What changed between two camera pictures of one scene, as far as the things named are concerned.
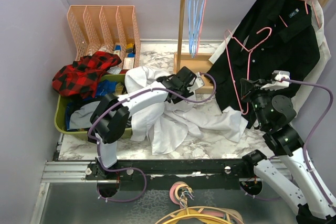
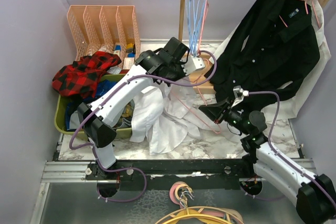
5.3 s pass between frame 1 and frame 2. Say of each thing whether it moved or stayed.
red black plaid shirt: stayed
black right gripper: moved
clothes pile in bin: stayed
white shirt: stayed
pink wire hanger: moved
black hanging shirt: stayed
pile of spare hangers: stayed
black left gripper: moved
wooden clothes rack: stayed
